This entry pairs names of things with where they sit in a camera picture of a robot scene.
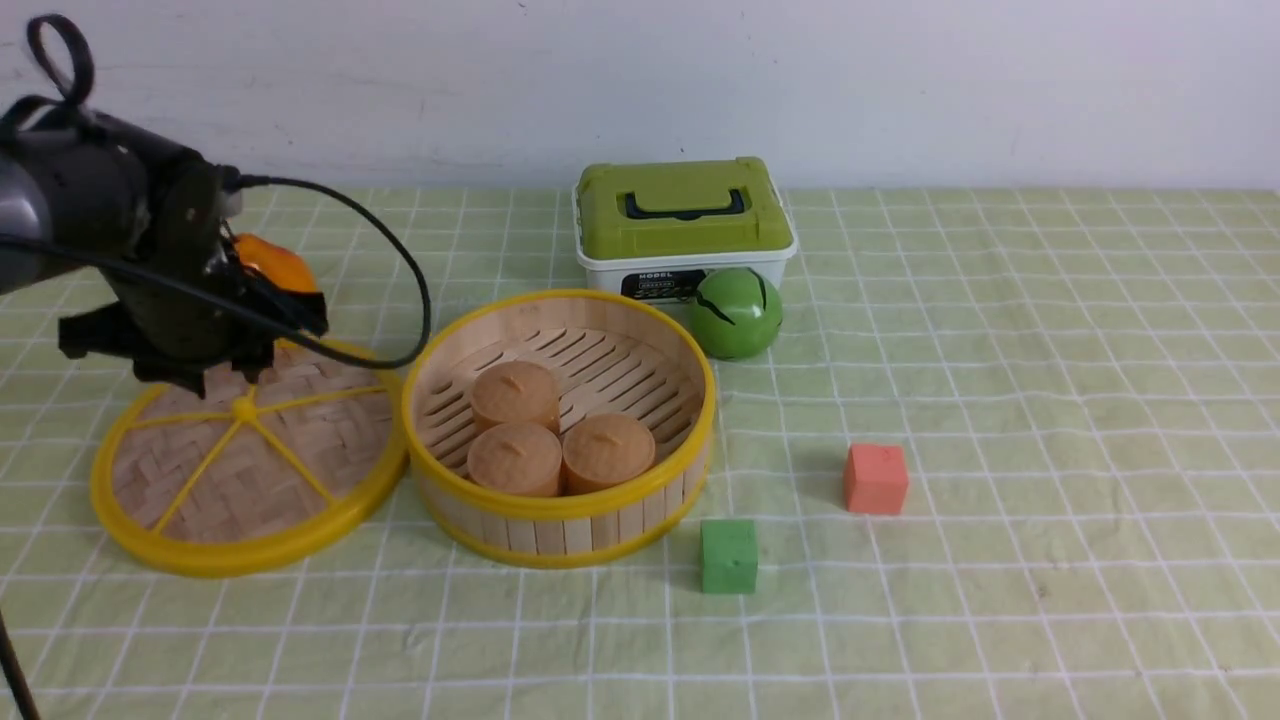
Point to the brown toy bun front left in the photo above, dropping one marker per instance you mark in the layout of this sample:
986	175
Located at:
521	459

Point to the green toy ball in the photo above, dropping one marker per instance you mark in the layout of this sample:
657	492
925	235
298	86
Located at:
735	314

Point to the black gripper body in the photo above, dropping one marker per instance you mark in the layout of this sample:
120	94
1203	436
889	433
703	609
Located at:
174	292

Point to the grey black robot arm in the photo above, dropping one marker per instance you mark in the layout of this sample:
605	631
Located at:
148	213

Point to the bamboo steamer basket yellow rim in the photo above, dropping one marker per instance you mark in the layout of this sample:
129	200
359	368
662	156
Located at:
610	355

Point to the brown toy bun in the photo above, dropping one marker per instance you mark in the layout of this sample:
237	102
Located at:
516	392
605	450
521	459

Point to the red foam cube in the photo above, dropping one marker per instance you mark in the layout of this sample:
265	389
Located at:
876	479

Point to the brown toy bun back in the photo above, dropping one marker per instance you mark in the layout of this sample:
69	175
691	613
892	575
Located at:
516	392

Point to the orange toy pear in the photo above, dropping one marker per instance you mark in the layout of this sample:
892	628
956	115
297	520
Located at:
280	267

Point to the brown toy bun front right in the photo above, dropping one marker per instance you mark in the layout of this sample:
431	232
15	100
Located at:
605	450

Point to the green lidded white storage box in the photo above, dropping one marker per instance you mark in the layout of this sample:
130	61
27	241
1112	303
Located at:
651	231

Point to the green checkered tablecloth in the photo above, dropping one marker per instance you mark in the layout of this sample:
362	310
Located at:
1086	389

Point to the yellow rimmed bamboo steamer lid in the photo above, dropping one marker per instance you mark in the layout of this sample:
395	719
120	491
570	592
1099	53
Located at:
250	477

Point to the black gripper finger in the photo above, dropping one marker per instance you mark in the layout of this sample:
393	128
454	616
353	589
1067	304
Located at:
190	380

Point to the green foam cube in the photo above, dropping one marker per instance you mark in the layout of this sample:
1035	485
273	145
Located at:
729	555

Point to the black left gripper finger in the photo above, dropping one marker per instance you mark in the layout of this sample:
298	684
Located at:
251	368

